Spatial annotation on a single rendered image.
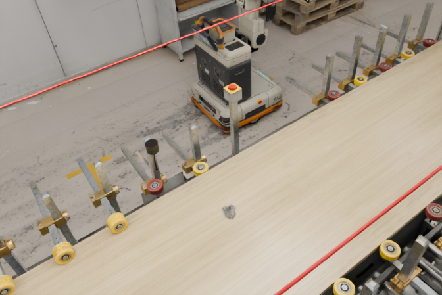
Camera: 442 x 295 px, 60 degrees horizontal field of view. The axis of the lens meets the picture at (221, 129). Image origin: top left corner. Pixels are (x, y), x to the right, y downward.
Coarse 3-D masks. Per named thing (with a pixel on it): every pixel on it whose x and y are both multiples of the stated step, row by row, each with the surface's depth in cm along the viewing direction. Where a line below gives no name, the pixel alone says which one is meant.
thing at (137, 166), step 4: (124, 148) 223; (124, 152) 220; (128, 152) 220; (128, 156) 218; (132, 156) 218; (132, 160) 215; (136, 160) 215; (132, 164) 214; (136, 164) 213; (136, 168) 211; (140, 168) 210; (140, 172) 208; (144, 172) 208; (140, 176) 210; (144, 176) 206; (148, 176) 206; (144, 180) 205; (156, 196) 198
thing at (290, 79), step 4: (288, 76) 274; (288, 80) 273; (292, 80) 270; (296, 80) 270; (292, 84) 271; (296, 84) 267; (300, 84) 266; (300, 88) 266; (304, 88) 262; (308, 88) 262; (308, 92) 260; (312, 92) 258; (312, 96) 258; (324, 100) 251; (324, 104) 252
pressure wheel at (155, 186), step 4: (152, 180) 198; (156, 180) 197; (148, 184) 196; (152, 184) 196; (156, 184) 196; (160, 184) 195; (148, 188) 194; (152, 188) 194; (156, 188) 193; (160, 188) 194; (152, 192) 193; (156, 192) 193; (160, 192) 195
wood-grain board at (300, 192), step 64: (320, 128) 220; (384, 128) 217; (192, 192) 191; (256, 192) 189; (320, 192) 186; (384, 192) 184; (128, 256) 167; (192, 256) 165; (256, 256) 163; (320, 256) 162
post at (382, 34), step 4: (380, 32) 257; (384, 32) 255; (380, 36) 258; (384, 36) 257; (380, 40) 259; (384, 40) 260; (376, 44) 263; (380, 44) 261; (376, 48) 265; (380, 48) 263; (376, 52) 266; (380, 52) 266; (376, 56) 267; (380, 56) 268; (372, 60) 272; (376, 60) 269; (372, 64) 274; (376, 64) 272; (372, 76) 278
